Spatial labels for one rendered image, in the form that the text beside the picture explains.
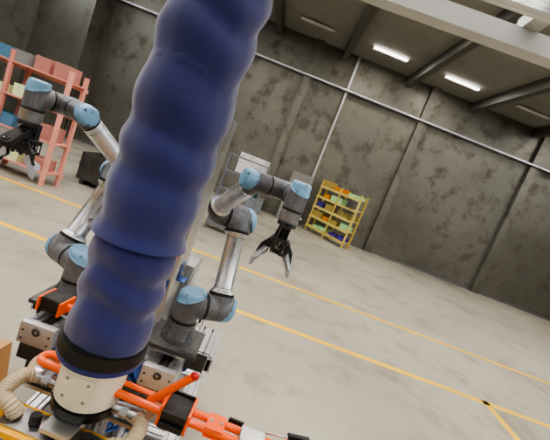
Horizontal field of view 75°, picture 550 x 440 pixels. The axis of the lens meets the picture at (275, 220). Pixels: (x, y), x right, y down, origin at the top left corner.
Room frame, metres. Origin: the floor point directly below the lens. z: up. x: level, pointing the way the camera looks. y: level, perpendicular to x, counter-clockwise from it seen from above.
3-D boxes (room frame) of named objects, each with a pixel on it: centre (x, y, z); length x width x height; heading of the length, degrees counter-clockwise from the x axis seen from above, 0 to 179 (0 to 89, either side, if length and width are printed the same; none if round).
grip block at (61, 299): (1.16, 0.60, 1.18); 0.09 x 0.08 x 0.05; 179
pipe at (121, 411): (0.90, 0.31, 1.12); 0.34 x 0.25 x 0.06; 89
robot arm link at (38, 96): (1.30, 0.95, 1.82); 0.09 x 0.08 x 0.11; 152
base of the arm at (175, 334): (1.49, 0.22, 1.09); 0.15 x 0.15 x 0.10
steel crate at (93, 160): (7.98, 3.85, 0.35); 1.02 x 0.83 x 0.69; 93
